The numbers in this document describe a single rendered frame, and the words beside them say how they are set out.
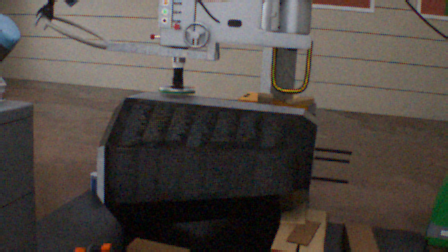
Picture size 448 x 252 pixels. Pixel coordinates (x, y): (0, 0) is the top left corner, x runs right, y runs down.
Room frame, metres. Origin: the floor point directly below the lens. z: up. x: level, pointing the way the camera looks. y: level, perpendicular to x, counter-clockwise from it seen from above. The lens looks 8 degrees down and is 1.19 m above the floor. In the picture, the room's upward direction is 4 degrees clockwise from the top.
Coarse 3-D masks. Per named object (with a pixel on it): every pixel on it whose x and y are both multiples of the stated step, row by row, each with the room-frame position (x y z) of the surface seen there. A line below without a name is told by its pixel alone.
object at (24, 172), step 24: (0, 120) 1.70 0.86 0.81; (24, 120) 1.87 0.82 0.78; (0, 144) 1.70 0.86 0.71; (24, 144) 1.87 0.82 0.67; (0, 168) 1.70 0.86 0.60; (24, 168) 1.86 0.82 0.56; (0, 192) 1.69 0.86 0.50; (24, 192) 1.86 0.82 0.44; (0, 216) 1.68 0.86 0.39; (24, 216) 1.85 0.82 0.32; (0, 240) 1.66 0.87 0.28; (24, 240) 1.84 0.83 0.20
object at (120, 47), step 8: (112, 48) 2.64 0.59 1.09; (120, 48) 2.64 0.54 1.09; (128, 48) 2.63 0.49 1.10; (136, 48) 2.62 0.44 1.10; (144, 48) 2.62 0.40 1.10; (152, 48) 2.61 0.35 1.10; (160, 48) 2.60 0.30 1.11; (168, 48) 2.60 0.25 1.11; (176, 56) 2.59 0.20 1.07; (184, 56) 2.58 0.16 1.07; (192, 56) 2.58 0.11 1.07; (200, 56) 2.57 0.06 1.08; (208, 56) 2.53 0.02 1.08; (216, 56) 2.56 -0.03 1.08
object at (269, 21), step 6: (270, 0) 3.08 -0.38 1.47; (276, 0) 2.80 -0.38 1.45; (264, 6) 3.12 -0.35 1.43; (270, 6) 3.08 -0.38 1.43; (276, 6) 2.77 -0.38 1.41; (264, 12) 3.12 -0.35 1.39; (270, 12) 3.08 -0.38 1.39; (276, 12) 2.73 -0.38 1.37; (264, 18) 3.12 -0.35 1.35; (270, 18) 3.07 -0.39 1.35; (276, 18) 2.71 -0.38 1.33; (264, 24) 3.11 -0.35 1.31; (270, 24) 3.07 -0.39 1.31; (276, 24) 2.67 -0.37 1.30; (264, 30) 3.11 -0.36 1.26; (270, 30) 3.07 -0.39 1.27; (276, 30) 2.69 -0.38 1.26
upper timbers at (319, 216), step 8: (312, 216) 2.31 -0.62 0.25; (320, 216) 2.31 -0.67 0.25; (280, 224) 2.18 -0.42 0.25; (320, 224) 2.19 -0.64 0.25; (280, 232) 2.08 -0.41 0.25; (288, 232) 2.08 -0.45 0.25; (320, 232) 2.09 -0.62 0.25; (280, 240) 1.98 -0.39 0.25; (312, 240) 1.99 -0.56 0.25; (320, 240) 2.00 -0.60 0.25; (272, 248) 1.89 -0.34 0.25; (280, 248) 1.90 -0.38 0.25; (288, 248) 1.90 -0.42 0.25; (296, 248) 1.91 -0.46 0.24; (304, 248) 1.90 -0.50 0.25; (312, 248) 1.90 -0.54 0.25; (320, 248) 1.91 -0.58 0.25
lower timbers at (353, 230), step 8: (328, 216) 2.56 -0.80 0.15; (344, 224) 2.50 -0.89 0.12; (352, 224) 2.48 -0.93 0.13; (360, 224) 2.48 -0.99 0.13; (344, 232) 2.45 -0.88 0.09; (352, 232) 2.36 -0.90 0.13; (360, 232) 2.37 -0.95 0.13; (368, 232) 2.37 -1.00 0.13; (344, 240) 2.40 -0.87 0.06; (352, 240) 2.25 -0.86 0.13; (360, 240) 2.25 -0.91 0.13; (368, 240) 2.26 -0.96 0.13; (344, 248) 2.35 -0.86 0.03; (352, 248) 2.15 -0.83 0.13; (360, 248) 2.15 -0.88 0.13; (368, 248) 2.15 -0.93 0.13; (376, 248) 2.15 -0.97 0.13
